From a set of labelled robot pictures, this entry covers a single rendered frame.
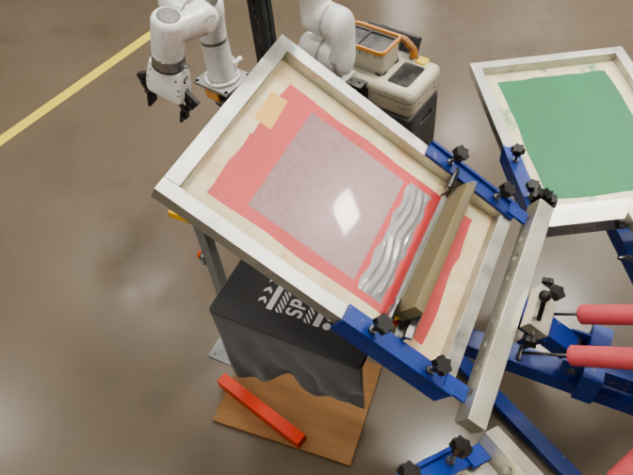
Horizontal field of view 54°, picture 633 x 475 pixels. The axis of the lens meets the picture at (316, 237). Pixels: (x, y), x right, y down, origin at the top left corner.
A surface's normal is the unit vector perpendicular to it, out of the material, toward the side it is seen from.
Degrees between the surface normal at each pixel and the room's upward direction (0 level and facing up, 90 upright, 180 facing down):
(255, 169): 32
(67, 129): 0
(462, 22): 0
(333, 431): 0
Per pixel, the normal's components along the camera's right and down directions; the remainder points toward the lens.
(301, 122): 0.42, -0.38
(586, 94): -0.07, -0.63
